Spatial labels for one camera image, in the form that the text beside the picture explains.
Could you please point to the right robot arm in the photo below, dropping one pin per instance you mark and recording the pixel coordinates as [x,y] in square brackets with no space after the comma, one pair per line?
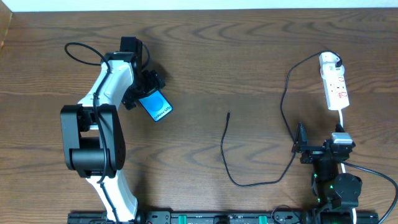
[337,192]

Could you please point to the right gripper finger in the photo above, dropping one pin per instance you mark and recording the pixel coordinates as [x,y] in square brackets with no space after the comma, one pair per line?
[301,136]
[339,128]

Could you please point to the white power strip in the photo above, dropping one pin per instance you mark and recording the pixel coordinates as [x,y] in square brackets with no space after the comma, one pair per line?
[336,93]

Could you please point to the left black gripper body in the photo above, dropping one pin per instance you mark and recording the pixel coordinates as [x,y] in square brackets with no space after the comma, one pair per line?
[144,90]

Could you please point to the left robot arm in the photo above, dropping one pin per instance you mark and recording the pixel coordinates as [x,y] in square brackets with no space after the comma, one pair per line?
[93,140]

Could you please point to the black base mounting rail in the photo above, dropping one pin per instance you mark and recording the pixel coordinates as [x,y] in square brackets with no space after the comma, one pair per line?
[164,217]

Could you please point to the blue Galaxy smartphone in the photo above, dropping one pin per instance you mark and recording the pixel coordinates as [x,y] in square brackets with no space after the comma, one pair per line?
[156,105]

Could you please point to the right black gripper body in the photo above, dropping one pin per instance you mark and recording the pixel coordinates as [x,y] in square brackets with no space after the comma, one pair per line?
[314,149]

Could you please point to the white USB charger adapter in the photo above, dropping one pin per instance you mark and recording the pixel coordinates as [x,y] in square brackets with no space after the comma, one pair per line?
[331,65]

